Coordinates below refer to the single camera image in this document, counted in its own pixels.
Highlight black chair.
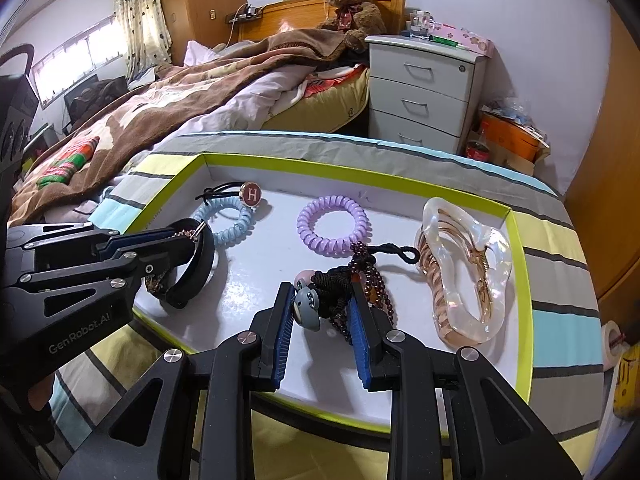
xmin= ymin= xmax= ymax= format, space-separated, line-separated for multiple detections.
xmin=64 ymin=74 xmax=130 ymax=128

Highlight dark red bead bracelet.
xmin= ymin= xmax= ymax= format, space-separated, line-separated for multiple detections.
xmin=292 ymin=242 xmax=422 ymax=346

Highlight red patterned cloth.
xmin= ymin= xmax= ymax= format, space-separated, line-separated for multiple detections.
xmin=300 ymin=65 xmax=368 ymax=98

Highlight black rhinestone hair clip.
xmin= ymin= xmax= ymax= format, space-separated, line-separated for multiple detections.
xmin=145 ymin=219 xmax=217 ymax=309

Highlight yellow mattress sheet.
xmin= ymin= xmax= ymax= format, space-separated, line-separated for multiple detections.
xmin=262 ymin=67 xmax=371 ymax=133

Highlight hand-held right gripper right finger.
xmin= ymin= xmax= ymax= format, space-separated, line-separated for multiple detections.
xmin=347 ymin=280 xmax=583 ymax=480

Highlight dotted curtain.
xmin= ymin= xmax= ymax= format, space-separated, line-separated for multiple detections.
xmin=111 ymin=0 xmax=173 ymax=83

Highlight white drawer nightstand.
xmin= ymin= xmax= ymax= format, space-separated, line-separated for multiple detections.
xmin=365 ymin=35 xmax=488 ymax=156

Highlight yellow bag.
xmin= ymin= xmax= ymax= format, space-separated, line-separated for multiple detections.
xmin=612 ymin=347 xmax=640 ymax=421

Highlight pearly pink hair claw clip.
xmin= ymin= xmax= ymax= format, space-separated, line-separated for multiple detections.
xmin=416 ymin=196 xmax=513 ymax=347

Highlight brown patterned blanket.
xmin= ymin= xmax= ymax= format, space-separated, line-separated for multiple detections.
xmin=10 ymin=29 xmax=361 ymax=213

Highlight orange storage box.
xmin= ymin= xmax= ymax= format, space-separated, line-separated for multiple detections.
xmin=477 ymin=112 xmax=543 ymax=163

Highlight red label bottle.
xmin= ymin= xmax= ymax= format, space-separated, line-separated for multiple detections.
xmin=465 ymin=127 xmax=493 ymax=163

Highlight wooden door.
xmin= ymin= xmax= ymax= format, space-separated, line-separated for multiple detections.
xmin=565 ymin=7 xmax=640 ymax=306

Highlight clear containers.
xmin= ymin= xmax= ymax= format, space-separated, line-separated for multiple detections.
xmin=404 ymin=10 xmax=437 ymax=39

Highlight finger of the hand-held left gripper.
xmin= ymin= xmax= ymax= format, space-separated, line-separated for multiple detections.
xmin=7 ymin=219 xmax=201 ymax=262
xmin=0 ymin=245 xmax=197 ymax=387

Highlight toilet paper roll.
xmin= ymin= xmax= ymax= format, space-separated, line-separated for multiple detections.
xmin=600 ymin=320 xmax=626 ymax=361

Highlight blue spiral hair tie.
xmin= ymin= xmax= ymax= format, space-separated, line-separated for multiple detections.
xmin=190 ymin=197 xmax=254 ymax=251

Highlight pink tissue box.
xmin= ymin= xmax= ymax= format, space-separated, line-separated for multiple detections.
xmin=430 ymin=22 xmax=496 ymax=58

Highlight wooden bed headboard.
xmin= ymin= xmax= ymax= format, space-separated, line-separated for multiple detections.
xmin=235 ymin=0 xmax=407 ymax=43

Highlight green-edged white tray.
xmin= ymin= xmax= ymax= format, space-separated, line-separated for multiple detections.
xmin=132 ymin=152 xmax=533 ymax=436

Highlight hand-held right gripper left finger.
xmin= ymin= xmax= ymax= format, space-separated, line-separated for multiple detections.
xmin=67 ymin=281 xmax=297 ymax=480

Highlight window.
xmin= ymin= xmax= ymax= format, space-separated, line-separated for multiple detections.
xmin=30 ymin=15 xmax=126 ymax=108

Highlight purple spiral hair tie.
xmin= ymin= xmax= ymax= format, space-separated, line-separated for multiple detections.
xmin=296 ymin=195 xmax=369 ymax=259

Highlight brown teddy bear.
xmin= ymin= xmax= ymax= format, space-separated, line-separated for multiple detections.
xmin=317 ymin=0 xmax=388 ymax=53

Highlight red green knitted cloth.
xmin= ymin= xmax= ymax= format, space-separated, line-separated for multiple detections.
xmin=37 ymin=135 xmax=101 ymax=190

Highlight power strip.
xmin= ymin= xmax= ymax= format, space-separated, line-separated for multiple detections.
xmin=227 ymin=5 xmax=266 ymax=23

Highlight black hair tie with charm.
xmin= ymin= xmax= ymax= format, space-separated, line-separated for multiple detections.
xmin=196 ymin=180 xmax=265 ymax=208

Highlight wooden wardrobe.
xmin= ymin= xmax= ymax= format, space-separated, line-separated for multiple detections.
xmin=155 ymin=0 xmax=248 ymax=66

